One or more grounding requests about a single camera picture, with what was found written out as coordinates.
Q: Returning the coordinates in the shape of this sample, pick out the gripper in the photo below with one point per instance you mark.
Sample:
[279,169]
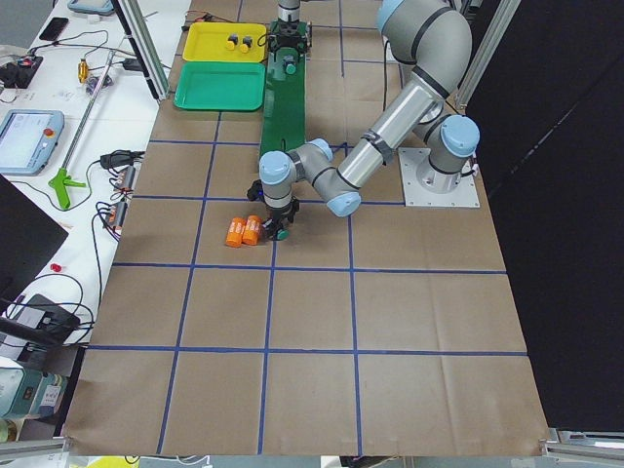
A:
[279,214]
[289,27]

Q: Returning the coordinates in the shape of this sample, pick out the green push button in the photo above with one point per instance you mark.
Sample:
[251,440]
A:
[275,233]
[290,65]

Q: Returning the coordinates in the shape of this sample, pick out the orange cylinder labelled 4680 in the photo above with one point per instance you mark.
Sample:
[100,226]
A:
[235,232]

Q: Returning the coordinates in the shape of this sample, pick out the yellow push button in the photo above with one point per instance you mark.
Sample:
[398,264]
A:
[246,44]
[232,42]

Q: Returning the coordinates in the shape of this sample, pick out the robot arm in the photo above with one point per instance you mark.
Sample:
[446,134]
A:
[435,41]
[289,10]

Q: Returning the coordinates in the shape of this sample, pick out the green plastic tray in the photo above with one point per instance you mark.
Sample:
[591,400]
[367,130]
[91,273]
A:
[220,86]

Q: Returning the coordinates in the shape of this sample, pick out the green conveyor belt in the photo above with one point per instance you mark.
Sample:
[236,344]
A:
[284,104]

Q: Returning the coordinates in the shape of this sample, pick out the yellow plastic tray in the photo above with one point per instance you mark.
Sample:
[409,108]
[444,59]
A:
[206,41]

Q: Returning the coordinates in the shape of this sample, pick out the black power adapter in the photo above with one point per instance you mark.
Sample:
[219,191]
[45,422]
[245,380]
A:
[120,158]

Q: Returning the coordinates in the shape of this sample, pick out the black smartphone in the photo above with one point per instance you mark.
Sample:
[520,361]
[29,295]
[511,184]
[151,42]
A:
[53,29]

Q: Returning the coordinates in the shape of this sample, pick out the black monitor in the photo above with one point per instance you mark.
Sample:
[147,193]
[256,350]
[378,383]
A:
[29,240]

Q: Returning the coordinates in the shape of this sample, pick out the teach pendant with screen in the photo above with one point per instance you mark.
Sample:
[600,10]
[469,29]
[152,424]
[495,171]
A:
[28,139]

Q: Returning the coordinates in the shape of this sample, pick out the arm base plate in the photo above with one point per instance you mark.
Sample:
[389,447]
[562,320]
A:
[424,187]

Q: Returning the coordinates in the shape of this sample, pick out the aluminium frame post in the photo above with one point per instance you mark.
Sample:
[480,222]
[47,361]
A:
[136,31]

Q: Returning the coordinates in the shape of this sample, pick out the green handled reacher grabber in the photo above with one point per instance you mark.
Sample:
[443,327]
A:
[62,180]

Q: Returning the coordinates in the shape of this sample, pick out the black box with cables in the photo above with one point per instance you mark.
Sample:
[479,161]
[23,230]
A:
[41,322]

